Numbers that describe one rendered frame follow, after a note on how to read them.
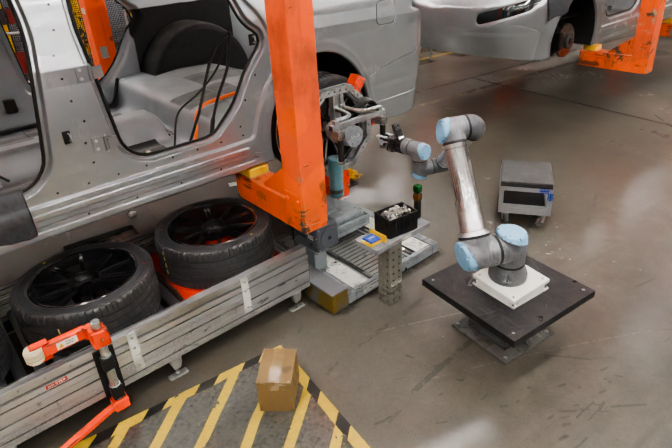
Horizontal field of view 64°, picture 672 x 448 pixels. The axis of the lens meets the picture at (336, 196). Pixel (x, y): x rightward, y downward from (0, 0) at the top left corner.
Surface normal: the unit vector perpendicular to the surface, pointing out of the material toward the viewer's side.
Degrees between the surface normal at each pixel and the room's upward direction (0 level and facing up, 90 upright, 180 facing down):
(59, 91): 88
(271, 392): 90
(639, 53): 90
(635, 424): 0
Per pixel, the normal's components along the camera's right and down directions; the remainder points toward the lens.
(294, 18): 0.65, 0.31
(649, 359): -0.05, -0.89
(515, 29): -0.16, 0.44
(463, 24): -0.67, 0.33
